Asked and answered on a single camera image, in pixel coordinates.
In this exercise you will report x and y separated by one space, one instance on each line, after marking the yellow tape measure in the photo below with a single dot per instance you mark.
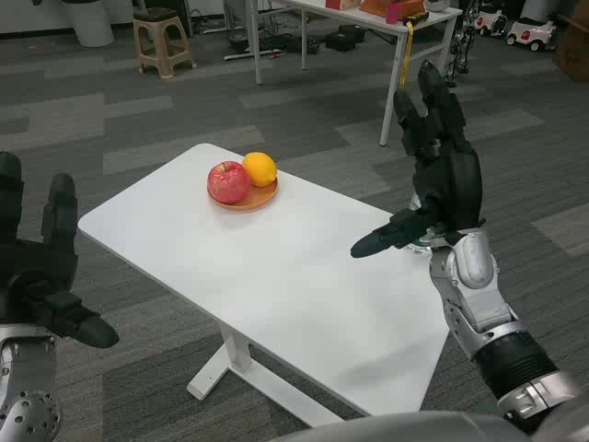
416 17

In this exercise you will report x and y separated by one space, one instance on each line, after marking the white toy car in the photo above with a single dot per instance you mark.
490 20
529 34

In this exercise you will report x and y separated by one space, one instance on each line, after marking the black case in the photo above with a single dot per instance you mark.
345 39

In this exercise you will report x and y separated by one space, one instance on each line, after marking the round wooden plate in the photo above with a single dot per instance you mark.
257 200

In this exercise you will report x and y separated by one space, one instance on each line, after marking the clear plastic water bottle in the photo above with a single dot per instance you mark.
422 248

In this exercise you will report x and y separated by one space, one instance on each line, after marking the white table leg base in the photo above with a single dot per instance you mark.
216 373

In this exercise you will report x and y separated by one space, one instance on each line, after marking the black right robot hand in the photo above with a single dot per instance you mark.
448 184

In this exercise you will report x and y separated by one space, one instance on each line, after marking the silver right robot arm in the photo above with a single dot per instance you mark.
474 276

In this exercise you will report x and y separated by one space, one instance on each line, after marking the long white metal-leg table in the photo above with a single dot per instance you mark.
368 18

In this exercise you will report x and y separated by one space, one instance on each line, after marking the small black device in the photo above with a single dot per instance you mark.
313 47

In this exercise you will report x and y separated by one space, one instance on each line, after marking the orange tray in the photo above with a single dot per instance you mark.
405 7

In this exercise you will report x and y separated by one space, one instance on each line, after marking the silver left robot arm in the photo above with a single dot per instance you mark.
27 368

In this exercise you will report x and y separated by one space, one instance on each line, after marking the red apple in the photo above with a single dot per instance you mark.
227 184

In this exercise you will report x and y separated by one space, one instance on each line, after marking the yellow lemon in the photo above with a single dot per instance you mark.
261 169

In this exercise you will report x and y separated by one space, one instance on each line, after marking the white round bin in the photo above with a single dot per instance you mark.
89 23

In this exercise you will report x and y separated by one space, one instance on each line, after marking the beige plastic stool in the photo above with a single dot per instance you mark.
161 50

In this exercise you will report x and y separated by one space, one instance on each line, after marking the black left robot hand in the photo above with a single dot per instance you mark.
37 276

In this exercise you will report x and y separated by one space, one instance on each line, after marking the pink cup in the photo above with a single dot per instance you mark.
393 14

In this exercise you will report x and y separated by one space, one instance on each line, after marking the grey white bowl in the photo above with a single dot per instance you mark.
437 4

